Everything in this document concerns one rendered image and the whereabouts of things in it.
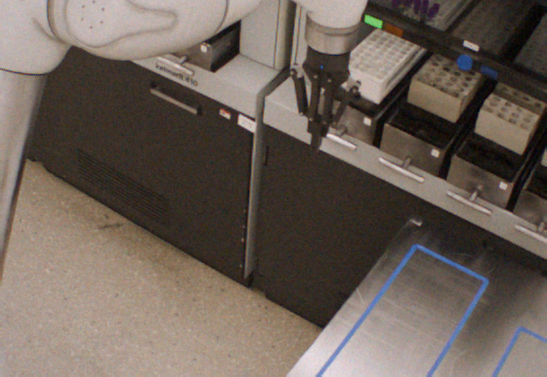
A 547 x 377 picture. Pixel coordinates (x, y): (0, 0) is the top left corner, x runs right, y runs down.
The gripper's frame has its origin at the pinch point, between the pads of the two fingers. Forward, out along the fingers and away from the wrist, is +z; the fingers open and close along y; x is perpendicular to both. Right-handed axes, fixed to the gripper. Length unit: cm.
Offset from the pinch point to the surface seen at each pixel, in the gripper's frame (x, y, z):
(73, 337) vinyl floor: 10, 56, 84
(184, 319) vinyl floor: -9, 31, 84
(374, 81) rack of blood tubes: -17.5, -6.0, -2.4
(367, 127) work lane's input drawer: -13.6, -6.9, 6.2
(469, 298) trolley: 25.3, -35.0, 2.5
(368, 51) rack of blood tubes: -27.1, -2.2, -2.6
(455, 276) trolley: 21.6, -31.7, 2.5
